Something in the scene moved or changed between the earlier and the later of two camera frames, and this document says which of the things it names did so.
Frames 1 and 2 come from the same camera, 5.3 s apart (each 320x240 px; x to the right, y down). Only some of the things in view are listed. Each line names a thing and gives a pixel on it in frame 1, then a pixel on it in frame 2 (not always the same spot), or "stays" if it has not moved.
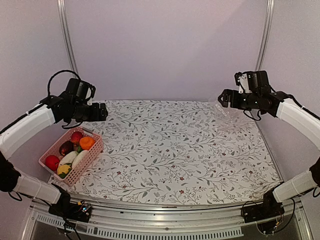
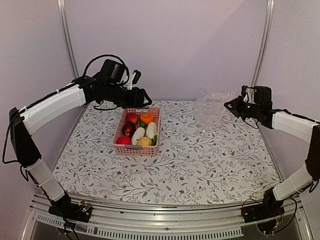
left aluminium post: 66,32 stays
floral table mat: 175,152 stays
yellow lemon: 63,168 to 145,141
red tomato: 52,162 to 124,140
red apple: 76,136 to 132,117
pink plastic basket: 85,163 to 128,149
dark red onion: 66,148 to 128,128
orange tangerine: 86,142 to 147,117
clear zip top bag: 225,118 to 209,107
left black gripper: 96,116 to 137,99
